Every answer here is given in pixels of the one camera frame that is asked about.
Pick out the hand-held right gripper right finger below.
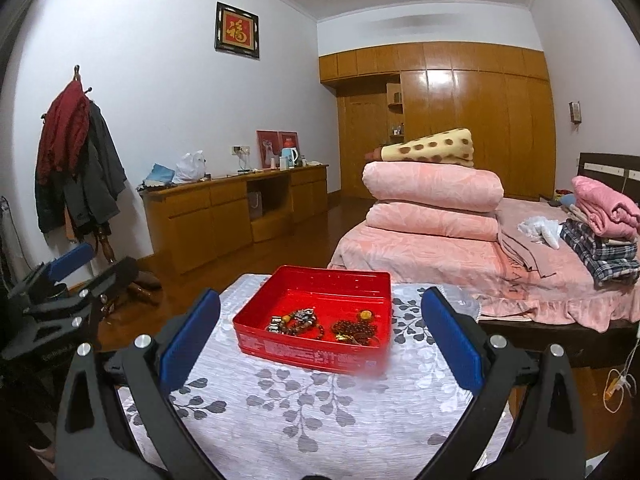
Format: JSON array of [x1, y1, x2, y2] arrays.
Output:
[[421, 286, 586, 480]]

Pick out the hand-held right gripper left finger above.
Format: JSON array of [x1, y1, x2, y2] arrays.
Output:
[[56, 287, 223, 480]]

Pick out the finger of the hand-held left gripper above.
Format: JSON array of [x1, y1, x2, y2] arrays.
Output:
[[10, 243, 96, 297], [75, 256, 140, 342]]

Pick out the beaded necklace with amber pendant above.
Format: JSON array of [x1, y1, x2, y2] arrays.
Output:
[[331, 310, 382, 347]]

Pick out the red tin box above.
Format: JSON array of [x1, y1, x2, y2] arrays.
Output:
[[232, 265, 393, 375]]

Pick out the wooden bead bracelet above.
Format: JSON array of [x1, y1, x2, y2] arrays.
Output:
[[277, 311, 326, 341]]

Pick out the wooden coat rack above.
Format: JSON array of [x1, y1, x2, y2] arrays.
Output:
[[70, 65, 164, 307]]

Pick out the bed with pink bedspread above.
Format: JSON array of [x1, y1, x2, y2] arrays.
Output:
[[327, 195, 640, 337]]

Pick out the dark coats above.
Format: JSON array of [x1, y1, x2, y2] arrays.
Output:
[[35, 102, 128, 242]]

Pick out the wooden sideboard cabinet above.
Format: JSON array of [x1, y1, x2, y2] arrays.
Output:
[[140, 163, 330, 276]]

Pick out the beige cloth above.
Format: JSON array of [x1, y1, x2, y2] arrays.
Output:
[[497, 219, 562, 279]]

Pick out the white grey leaf tablecloth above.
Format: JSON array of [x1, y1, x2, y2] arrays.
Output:
[[117, 272, 516, 480]]

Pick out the red garment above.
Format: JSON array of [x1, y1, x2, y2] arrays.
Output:
[[36, 81, 92, 187]]

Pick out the crumpled white plastic bag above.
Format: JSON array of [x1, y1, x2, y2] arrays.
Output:
[[517, 216, 564, 250]]

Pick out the plaid clothing pile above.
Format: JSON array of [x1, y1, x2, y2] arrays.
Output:
[[559, 217, 640, 287]]

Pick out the yellow spotted pillow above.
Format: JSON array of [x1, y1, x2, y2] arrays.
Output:
[[379, 128, 476, 169]]

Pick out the folded dark pink blanket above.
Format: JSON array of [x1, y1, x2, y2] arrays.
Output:
[[571, 175, 640, 239]]

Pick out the wooden wardrobe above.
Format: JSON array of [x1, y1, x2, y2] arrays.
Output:
[[318, 41, 558, 201]]

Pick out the dark wooden headboard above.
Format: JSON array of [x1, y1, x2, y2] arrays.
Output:
[[577, 152, 640, 202]]

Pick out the framed red gold picture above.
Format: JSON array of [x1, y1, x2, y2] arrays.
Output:
[[215, 1, 261, 60]]

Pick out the white cable with plug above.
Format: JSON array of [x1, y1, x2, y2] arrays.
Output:
[[602, 310, 640, 414]]

